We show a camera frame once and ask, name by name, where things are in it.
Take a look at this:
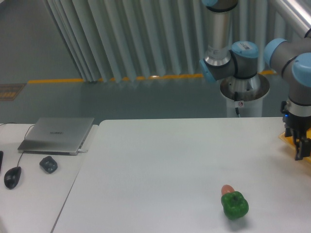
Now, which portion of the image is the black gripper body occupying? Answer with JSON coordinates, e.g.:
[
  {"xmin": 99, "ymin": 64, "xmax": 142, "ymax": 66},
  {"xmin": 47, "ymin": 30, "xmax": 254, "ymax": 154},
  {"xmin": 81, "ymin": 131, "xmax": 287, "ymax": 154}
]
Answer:
[{"xmin": 280, "ymin": 100, "xmax": 311, "ymax": 136}]

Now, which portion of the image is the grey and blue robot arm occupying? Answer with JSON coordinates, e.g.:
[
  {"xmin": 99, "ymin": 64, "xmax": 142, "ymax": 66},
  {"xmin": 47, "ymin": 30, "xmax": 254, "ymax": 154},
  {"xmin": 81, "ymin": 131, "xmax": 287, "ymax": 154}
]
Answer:
[{"xmin": 200, "ymin": 0, "xmax": 311, "ymax": 160}]

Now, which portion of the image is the yellow woven basket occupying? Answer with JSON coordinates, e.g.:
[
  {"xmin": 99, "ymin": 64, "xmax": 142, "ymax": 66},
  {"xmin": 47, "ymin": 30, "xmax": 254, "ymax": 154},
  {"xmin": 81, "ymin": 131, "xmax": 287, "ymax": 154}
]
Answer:
[{"xmin": 278, "ymin": 129, "xmax": 311, "ymax": 164}]

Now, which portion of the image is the green bell pepper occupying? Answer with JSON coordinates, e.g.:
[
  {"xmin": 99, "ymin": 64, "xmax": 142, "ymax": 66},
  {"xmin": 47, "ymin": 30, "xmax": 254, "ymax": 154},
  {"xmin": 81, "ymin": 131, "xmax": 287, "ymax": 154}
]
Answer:
[{"xmin": 221, "ymin": 191, "xmax": 249, "ymax": 220}]

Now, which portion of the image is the small orange-pink toy vegetable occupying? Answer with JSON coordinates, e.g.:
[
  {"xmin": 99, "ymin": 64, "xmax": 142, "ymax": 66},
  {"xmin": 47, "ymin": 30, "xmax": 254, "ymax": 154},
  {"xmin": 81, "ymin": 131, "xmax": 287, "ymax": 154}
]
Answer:
[{"xmin": 221, "ymin": 184, "xmax": 235, "ymax": 196}]

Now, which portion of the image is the white pleated curtain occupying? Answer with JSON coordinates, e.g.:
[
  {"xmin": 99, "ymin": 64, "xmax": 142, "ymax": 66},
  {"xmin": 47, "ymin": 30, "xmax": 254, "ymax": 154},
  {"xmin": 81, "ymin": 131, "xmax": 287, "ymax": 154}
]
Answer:
[{"xmin": 45, "ymin": 0, "xmax": 301, "ymax": 82}]

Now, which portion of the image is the silver closed laptop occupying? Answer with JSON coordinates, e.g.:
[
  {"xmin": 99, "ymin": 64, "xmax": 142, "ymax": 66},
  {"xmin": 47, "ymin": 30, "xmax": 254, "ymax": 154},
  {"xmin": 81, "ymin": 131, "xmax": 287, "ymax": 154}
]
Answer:
[{"xmin": 17, "ymin": 117, "xmax": 94, "ymax": 155}]

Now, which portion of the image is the black power adapter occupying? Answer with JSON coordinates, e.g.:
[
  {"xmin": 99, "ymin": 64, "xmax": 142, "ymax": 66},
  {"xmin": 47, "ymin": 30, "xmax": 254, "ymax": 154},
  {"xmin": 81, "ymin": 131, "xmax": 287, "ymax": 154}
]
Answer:
[{"xmin": 39, "ymin": 156, "xmax": 58, "ymax": 174}]

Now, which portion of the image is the black computer mouse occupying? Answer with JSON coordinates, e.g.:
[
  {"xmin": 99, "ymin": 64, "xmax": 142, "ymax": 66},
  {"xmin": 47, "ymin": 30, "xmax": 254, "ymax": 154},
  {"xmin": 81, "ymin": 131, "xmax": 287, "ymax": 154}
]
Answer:
[{"xmin": 4, "ymin": 166, "xmax": 22, "ymax": 190}]

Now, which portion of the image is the black device at left edge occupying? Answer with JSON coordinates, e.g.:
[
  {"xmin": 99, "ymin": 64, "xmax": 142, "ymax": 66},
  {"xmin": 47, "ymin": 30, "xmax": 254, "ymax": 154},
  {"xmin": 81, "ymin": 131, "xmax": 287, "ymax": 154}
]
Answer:
[{"xmin": 0, "ymin": 151, "xmax": 4, "ymax": 173}]

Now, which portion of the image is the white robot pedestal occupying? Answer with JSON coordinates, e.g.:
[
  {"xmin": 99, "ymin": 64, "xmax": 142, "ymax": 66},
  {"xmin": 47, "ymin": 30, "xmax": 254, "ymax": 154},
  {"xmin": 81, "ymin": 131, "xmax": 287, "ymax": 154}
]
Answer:
[{"xmin": 220, "ymin": 74, "xmax": 270, "ymax": 117}]

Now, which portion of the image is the black cable on pedestal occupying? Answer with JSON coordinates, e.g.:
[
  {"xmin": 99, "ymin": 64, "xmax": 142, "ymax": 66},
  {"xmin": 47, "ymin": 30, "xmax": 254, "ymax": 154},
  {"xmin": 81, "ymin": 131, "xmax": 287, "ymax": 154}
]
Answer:
[{"xmin": 234, "ymin": 91, "xmax": 242, "ymax": 118}]

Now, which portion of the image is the black mouse cable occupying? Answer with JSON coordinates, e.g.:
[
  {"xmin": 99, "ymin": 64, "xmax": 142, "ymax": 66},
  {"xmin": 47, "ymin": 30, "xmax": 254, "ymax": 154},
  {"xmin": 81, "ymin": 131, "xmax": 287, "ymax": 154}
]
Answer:
[{"xmin": 0, "ymin": 122, "xmax": 36, "ymax": 168}]

